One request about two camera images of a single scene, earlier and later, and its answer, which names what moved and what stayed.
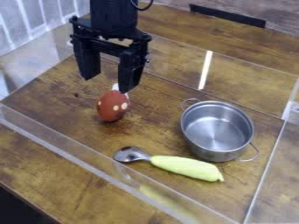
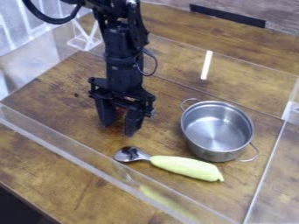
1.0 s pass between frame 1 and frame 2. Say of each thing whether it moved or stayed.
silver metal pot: stayed
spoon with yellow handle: stayed
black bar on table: stayed
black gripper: moved
